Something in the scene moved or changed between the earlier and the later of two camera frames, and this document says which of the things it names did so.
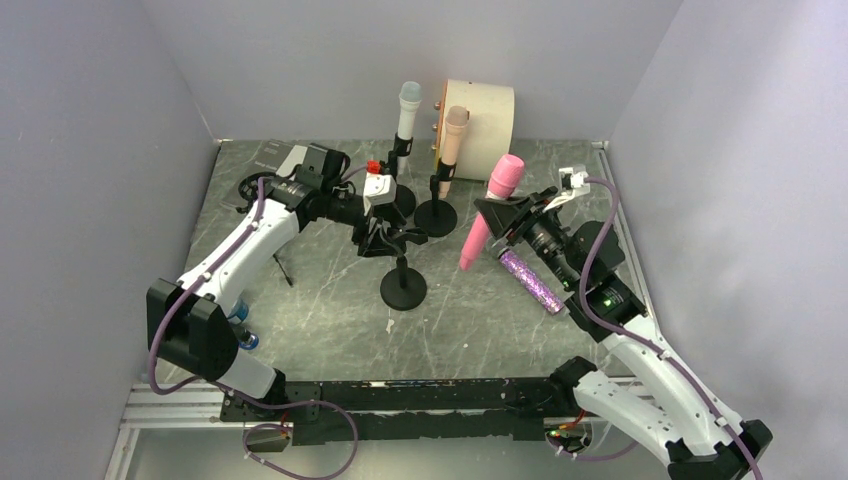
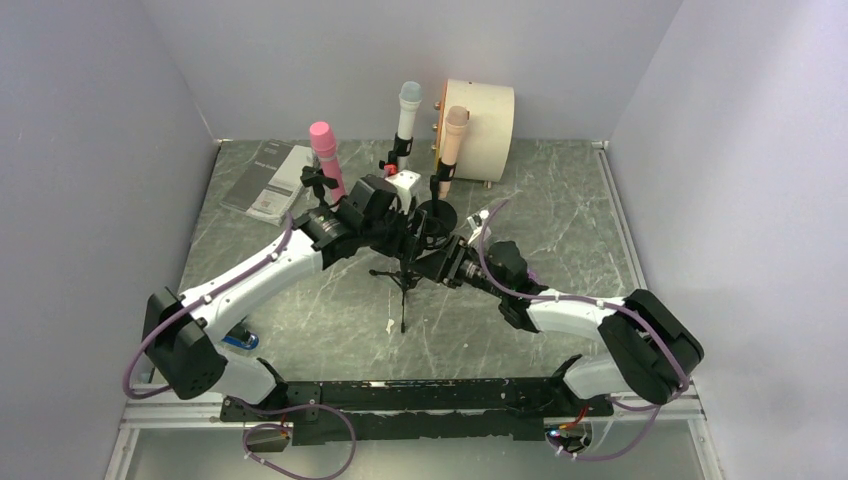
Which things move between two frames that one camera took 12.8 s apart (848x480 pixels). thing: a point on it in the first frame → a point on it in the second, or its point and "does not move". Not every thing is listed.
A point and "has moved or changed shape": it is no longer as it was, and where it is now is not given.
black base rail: (378, 410) does not move
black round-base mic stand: (403, 289) has moved or changed shape
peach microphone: (456, 123) does not move
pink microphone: (506, 175) has moved or changed shape
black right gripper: (515, 221) → (436, 257)
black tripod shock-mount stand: (247, 191) → (427, 234)
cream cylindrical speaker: (488, 131) does not move
